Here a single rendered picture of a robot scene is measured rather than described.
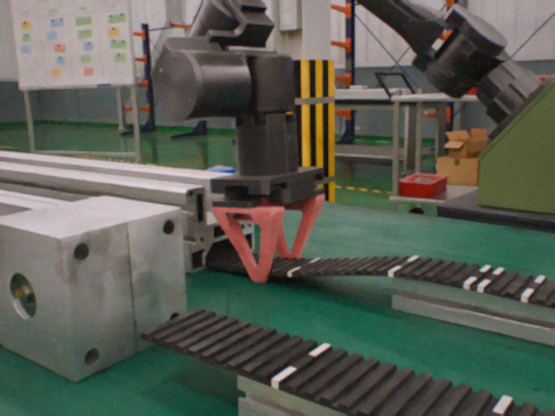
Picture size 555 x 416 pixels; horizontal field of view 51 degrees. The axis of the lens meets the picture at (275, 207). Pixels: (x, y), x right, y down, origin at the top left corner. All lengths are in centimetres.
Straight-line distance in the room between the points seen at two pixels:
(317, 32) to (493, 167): 310
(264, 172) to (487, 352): 24
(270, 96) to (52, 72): 626
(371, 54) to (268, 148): 882
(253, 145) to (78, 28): 603
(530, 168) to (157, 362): 61
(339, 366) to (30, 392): 19
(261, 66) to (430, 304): 24
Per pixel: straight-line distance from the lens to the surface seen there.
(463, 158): 557
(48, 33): 677
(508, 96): 90
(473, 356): 42
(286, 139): 52
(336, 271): 49
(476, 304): 46
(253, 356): 33
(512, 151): 87
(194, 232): 57
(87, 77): 646
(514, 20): 841
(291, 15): 393
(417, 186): 356
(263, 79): 52
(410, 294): 48
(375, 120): 928
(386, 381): 31
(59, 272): 38
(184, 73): 47
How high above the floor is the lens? 96
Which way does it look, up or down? 12 degrees down
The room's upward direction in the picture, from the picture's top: 1 degrees counter-clockwise
